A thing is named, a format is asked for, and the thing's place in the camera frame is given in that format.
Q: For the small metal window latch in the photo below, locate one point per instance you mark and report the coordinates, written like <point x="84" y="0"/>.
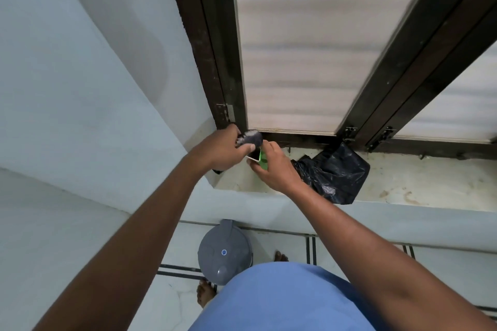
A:
<point x="349" y="133"/>

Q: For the person's left foot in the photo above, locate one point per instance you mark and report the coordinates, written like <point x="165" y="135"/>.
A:
<point x="205" y="292"/>

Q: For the black window stay latch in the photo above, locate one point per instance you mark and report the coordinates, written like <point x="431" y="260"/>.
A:
<point x="381" y="137"/>

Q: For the white stone window sill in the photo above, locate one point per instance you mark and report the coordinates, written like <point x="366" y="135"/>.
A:
<point x="419" y="183"/>

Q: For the metal window hinge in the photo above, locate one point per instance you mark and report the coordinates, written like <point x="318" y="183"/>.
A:
<point x="226" y="113"/>

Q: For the small green and white box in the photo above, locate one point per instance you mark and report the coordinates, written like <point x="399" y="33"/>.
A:
<point x="262" y="160"/>

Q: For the blue shirt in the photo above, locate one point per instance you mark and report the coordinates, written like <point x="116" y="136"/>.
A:
<point x="283" y="299"/>

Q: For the person's left hand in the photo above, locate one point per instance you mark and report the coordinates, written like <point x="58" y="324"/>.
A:
<point x="217" y="148"/>

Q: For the black plastic bag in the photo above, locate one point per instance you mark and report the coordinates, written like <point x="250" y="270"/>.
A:
<point x="336" y="175"/>

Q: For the person's right thumb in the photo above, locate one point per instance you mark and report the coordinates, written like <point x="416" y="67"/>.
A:
<point x="273" y="149"/>

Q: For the person's foot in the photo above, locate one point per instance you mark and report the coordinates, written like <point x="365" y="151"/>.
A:
<point x="205" y="292"/>
<point x="280" y="256"/>

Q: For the person's left thumb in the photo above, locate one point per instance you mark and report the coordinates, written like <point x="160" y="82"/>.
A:
<point x="245" y="149"/>

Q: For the dark brown window frame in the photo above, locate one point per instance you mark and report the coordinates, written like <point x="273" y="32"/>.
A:
<point x="217" y="32"/>

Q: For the narrow frosted glass pane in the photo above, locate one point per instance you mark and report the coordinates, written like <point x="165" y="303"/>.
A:
<point x="458" y="109"/>

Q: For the wide frosted glass pane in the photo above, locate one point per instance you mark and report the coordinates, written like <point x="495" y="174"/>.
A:
<point x="310" y="43"/>

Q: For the person's left forearm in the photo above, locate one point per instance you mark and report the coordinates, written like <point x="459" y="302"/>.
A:
<point x="120" y="253"/>

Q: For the person's right hand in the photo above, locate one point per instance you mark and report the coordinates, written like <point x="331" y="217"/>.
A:
<point x="277" y="173"/>

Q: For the person's right forearm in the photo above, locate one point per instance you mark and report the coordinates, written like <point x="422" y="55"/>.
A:
<point x="384" y="261"/>

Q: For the person's right foot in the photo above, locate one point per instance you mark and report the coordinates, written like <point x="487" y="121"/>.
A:
<point x="280" y="256"/>

